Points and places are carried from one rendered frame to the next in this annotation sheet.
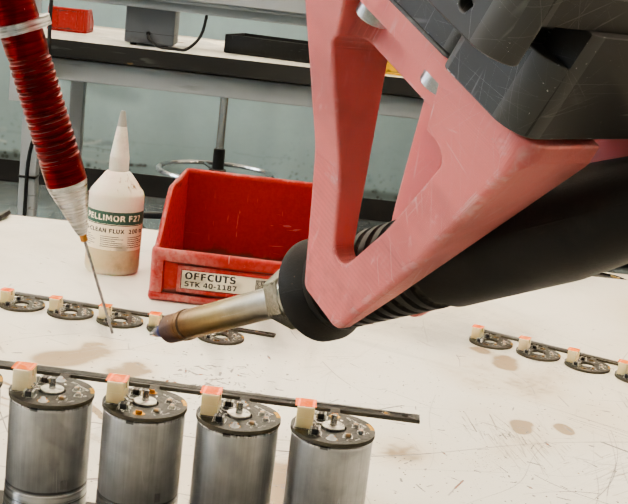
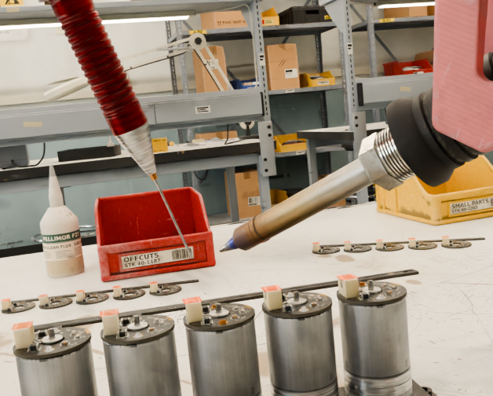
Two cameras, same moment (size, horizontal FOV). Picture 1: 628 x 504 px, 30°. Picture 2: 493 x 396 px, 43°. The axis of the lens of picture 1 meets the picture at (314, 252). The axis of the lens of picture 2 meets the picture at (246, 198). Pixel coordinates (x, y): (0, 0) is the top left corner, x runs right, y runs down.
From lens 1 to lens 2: 0.15 m
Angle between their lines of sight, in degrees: 13
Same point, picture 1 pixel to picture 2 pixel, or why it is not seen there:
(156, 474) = (248, 370)
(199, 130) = not seen: hidden behind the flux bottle
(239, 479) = (318, 353)
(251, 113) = (76, 197)
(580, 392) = (400, 261)
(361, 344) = (254, 271)
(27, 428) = (130, 364)
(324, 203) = (458, 30)
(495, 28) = not seen: outside the picture
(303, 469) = (365, 329)
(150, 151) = (23, 232)
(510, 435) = not seen: hidden behind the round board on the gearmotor
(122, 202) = (65, 225)
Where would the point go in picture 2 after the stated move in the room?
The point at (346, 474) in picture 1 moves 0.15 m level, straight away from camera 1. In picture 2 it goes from (399, 323) to (293, 242)
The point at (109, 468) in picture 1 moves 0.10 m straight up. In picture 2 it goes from (208, 378) to (173, 73)
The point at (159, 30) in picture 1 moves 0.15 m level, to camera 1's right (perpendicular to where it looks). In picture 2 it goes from (18, 157) to (56, 153)
